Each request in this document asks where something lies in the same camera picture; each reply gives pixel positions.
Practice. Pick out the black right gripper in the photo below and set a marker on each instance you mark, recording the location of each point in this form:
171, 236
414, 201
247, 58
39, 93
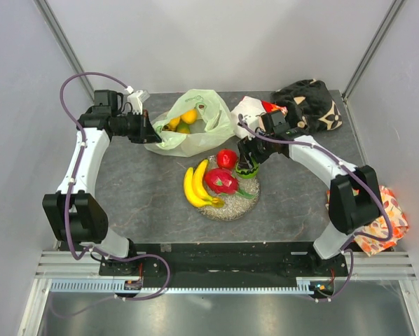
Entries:
247, 143

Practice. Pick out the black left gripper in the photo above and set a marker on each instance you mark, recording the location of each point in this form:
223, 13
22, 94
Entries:
146, 134

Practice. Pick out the green fake round fruit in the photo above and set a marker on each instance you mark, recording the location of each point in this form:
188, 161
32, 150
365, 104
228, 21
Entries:
246, 172

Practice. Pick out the red fake apple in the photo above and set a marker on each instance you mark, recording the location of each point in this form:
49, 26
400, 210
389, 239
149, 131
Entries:
226, 159

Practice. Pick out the red fake dragon fruit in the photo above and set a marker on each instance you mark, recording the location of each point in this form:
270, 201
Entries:
221, 181

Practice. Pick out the yellow fake banana bunch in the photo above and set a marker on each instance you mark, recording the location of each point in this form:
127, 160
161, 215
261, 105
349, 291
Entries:
194, 190

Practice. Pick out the avocado print plastic bag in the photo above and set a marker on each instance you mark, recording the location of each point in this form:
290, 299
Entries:
211, 128

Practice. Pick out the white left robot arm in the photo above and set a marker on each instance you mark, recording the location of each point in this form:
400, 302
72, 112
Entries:
74, 214

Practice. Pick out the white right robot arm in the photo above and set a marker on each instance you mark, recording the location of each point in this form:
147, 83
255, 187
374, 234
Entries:
354, 195

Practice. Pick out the orange green fake mango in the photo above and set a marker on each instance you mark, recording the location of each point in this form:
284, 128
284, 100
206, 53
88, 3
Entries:
177, 125

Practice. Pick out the speckled ceramic plate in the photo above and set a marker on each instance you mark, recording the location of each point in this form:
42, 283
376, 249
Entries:
235, 205

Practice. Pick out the white cartoon print cloth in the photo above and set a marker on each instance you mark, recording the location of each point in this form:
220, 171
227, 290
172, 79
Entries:
252, 106

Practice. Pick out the black beige patterned cloth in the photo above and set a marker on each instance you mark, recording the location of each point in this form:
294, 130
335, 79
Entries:
310, 106

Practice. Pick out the orange floral cloth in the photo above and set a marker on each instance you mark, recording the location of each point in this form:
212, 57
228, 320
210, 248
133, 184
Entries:
378, 228

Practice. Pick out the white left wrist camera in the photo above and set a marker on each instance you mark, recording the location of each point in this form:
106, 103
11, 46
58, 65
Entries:
136, 98

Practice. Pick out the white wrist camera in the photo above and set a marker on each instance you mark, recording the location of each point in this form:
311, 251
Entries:
136, 98
253, 122

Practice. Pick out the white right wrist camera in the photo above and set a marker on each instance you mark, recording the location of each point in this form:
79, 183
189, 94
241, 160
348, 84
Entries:
253, 122

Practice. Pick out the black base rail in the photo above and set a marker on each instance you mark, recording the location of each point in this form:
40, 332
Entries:
286, 259

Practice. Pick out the grey slotted cable duct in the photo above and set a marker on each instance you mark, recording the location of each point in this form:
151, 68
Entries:
119, 286

